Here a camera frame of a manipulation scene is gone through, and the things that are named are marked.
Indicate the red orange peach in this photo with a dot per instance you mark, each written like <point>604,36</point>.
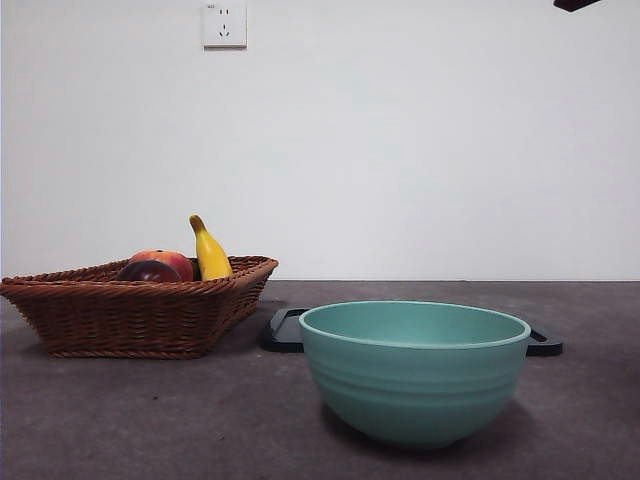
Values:
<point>172,260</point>

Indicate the yellow banana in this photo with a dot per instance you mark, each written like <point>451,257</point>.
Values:
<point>212,257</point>

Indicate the dark teal rectangular tray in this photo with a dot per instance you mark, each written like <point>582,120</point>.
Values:
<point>280,340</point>

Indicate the brown wicker basket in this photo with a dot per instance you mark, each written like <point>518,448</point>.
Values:
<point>125,315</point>

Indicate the dark red plum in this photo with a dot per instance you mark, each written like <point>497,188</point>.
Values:
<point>147,272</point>

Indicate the teal ribbed bowl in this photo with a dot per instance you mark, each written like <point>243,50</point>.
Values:
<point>415,390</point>

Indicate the white wall socket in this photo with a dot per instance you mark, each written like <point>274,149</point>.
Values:
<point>225,30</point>

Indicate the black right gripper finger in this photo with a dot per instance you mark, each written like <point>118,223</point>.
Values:
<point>575,4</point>

